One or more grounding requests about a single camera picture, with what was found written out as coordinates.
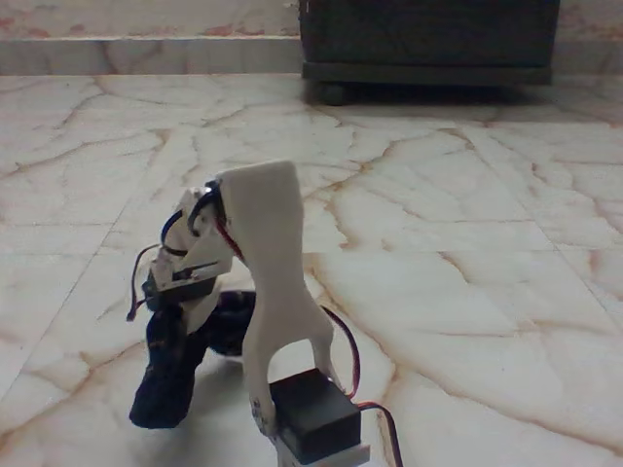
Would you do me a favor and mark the thin dark gripper cable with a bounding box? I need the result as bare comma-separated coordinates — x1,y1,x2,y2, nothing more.
126,244,160,323

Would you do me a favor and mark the dark brown servo cable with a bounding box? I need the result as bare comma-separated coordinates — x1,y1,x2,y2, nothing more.
357,400,406,467

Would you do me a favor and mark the dark navy dotted sock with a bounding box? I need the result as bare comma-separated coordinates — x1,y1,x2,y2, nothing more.
128,290,258,430

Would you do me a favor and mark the red white black servo cable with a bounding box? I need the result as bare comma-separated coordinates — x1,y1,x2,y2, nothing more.
318,305,365,401

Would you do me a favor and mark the dark wooden cabinet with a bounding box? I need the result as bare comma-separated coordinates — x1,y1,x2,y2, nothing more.
297,0,562,90

